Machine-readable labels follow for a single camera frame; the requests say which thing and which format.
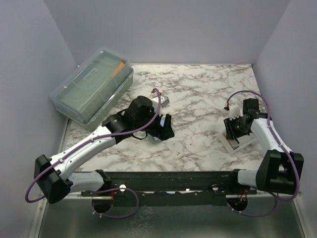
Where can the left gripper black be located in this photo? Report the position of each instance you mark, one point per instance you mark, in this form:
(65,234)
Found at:
(165,132)

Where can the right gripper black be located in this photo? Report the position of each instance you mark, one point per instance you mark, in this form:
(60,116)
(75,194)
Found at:
(231,133)

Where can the green card holder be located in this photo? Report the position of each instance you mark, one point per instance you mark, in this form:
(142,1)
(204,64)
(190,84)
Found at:
(155,137)

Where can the white plastic card tray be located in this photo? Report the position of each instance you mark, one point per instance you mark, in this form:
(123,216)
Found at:
(241,142)

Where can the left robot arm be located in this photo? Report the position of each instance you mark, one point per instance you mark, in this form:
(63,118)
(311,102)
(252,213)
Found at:
(57,176)

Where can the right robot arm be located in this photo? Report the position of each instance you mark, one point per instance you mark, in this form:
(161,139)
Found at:
(280,169)

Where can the clear plastic storage box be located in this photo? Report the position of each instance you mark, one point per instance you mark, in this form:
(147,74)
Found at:
(88,94)

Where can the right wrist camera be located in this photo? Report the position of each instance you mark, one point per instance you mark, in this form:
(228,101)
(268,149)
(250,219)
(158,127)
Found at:
(234,111)

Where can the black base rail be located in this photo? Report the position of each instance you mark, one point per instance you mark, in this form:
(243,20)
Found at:
(153,188)

